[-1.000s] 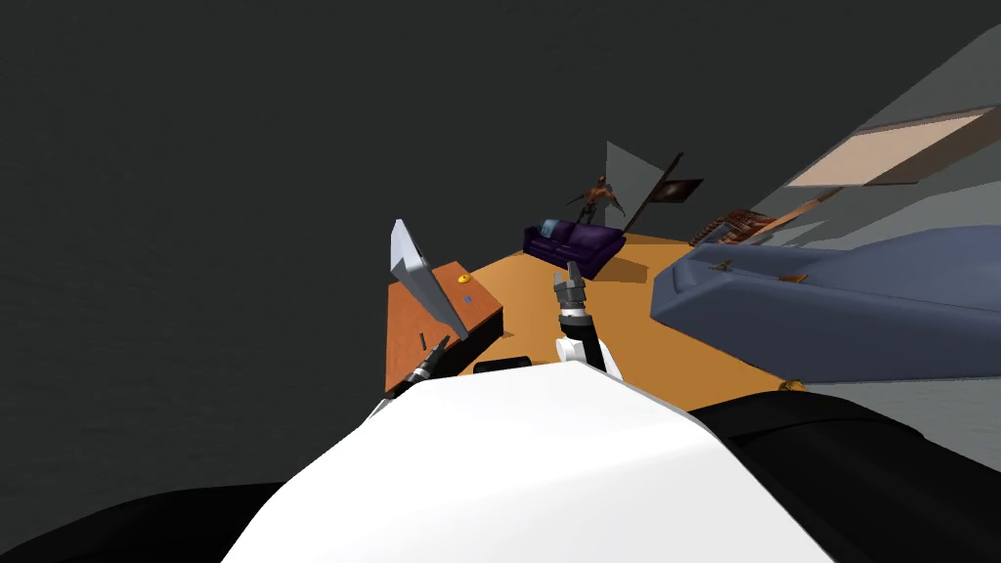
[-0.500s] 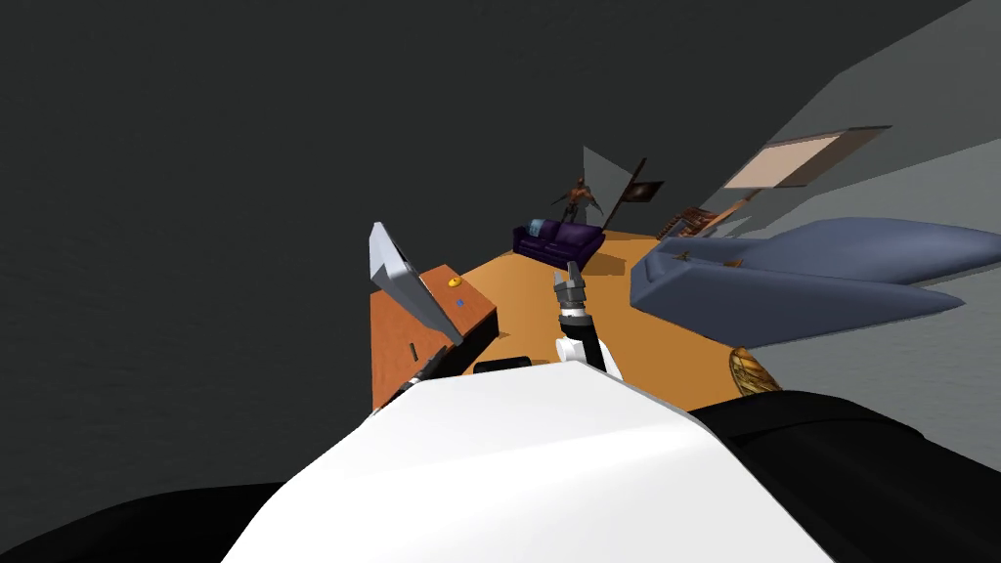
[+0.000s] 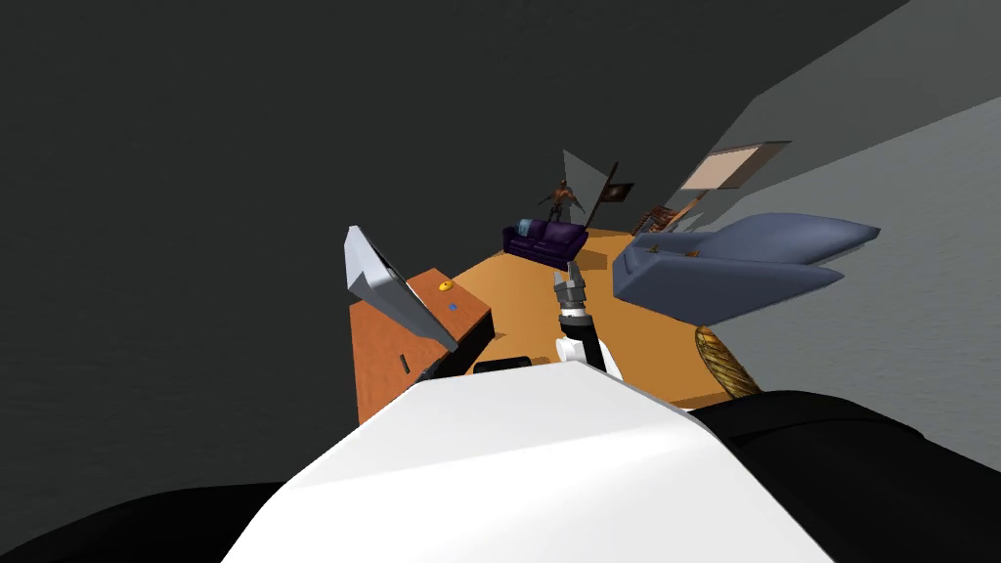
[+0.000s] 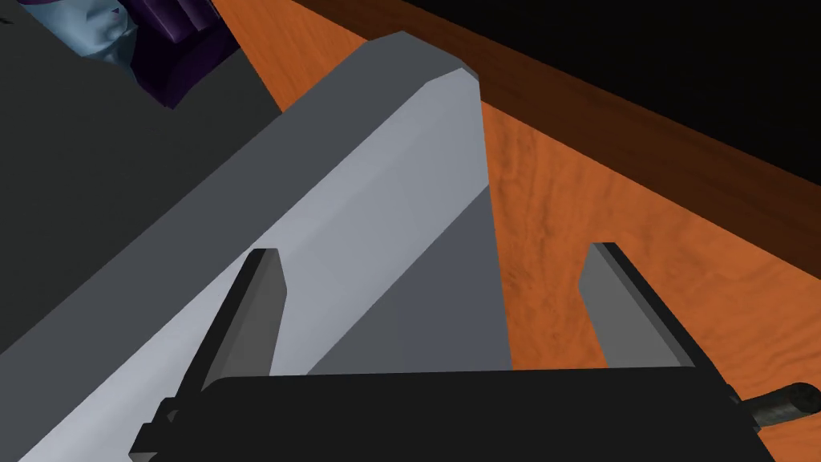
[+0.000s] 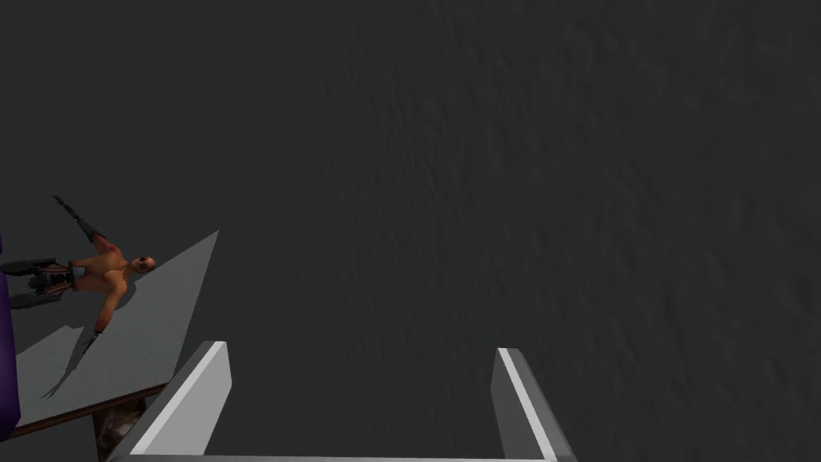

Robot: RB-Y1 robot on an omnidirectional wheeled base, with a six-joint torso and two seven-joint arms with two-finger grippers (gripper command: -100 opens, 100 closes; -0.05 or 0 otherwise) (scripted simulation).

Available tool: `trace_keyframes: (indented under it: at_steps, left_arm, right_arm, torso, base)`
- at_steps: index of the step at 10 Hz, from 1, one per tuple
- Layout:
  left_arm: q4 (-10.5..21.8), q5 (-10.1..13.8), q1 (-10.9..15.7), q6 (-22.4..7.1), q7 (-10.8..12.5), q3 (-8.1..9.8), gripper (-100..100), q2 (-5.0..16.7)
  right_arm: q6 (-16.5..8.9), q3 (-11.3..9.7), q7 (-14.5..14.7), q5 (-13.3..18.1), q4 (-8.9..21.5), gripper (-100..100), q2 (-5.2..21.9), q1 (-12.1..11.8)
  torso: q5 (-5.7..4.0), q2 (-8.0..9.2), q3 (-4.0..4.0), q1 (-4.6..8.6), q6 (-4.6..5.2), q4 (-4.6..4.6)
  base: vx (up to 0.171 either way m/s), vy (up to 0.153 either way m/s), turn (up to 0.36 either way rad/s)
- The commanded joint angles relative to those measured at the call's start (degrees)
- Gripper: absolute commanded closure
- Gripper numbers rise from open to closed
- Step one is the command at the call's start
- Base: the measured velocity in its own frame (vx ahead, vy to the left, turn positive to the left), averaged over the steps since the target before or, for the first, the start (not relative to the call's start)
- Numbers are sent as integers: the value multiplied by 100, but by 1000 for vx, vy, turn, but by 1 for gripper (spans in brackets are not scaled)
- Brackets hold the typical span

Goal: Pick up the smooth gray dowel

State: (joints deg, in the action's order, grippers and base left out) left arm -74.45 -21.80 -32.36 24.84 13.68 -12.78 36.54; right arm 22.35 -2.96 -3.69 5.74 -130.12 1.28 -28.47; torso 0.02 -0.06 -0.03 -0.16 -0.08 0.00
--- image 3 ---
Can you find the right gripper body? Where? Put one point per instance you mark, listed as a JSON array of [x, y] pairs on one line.
[[571, 299]]

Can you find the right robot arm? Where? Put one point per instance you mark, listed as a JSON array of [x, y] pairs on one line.
[[860, 477]]

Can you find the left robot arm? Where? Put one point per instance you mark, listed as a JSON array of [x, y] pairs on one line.
[[141, 528]]

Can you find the dark purple sofa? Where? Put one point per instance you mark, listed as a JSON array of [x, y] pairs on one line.
[[543, 241]]

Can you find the brown figure statue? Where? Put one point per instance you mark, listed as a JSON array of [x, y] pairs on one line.
[[561, 199]]

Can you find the brown wooden chair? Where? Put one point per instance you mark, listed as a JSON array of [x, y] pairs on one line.
[[653, 220]]

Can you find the blue-grey sofa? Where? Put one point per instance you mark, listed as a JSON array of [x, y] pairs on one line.
[[704, 277]]

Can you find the golden striped basket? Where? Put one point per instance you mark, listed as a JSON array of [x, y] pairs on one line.
[[723, 363]]

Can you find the grey flat monitor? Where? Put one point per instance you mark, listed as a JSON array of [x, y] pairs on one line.
[[383, 285]]

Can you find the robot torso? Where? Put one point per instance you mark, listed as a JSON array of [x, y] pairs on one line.
[[516, 469]]

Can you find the beige framed window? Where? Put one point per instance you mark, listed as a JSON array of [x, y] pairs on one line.
[[723, 168]]

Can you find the orange wooden desk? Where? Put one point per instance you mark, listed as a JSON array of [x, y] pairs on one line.
[[383, 344]]

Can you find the dark wall picture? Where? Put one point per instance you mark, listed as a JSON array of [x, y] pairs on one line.
[[619, 192]]

